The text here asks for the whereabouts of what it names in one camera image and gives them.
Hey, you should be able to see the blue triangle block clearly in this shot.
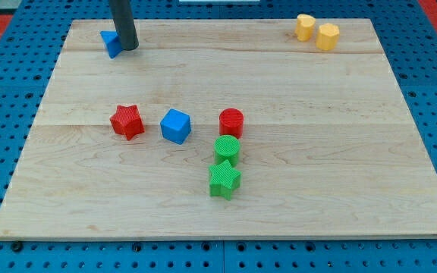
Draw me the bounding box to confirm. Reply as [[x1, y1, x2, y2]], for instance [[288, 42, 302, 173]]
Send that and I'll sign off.
[[100, 31, 123, 59]]

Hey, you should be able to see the red cylinder block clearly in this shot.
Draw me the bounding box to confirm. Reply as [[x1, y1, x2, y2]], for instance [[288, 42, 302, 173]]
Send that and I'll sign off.
[[219, 108, 244, 139]]

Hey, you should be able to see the red star block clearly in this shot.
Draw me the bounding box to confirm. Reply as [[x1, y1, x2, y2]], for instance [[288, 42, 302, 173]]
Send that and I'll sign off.
[[109, 105, 145, 140]]

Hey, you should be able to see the yellow hexagon block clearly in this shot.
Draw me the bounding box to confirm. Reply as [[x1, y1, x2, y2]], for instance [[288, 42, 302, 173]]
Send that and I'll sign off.
[[316, 23, 340, 51]]

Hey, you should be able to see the blue cube block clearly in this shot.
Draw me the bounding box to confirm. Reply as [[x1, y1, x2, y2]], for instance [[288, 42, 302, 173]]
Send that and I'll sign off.
[[160, 108, 191, 145]]

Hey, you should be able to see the green cylinder block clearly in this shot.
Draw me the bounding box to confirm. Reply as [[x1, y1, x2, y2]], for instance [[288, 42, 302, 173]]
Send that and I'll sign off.
[[214, 135, 241, 167]]

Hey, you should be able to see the green star block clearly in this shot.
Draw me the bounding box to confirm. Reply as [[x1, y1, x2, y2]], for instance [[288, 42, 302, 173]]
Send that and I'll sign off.
[[209, 160, 241, 201]]

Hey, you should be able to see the yellow heart block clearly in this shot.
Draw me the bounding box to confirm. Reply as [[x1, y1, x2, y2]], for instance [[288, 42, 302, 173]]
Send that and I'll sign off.
[[294, 14, 316, 42]]

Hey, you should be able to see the light wooden board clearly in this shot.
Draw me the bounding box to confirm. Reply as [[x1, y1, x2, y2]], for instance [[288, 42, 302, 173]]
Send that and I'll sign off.
[[0, 19, 437, 241]]

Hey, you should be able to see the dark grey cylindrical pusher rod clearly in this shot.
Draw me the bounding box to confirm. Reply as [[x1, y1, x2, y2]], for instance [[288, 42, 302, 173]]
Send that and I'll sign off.
[[108, 0, 139, 51]]

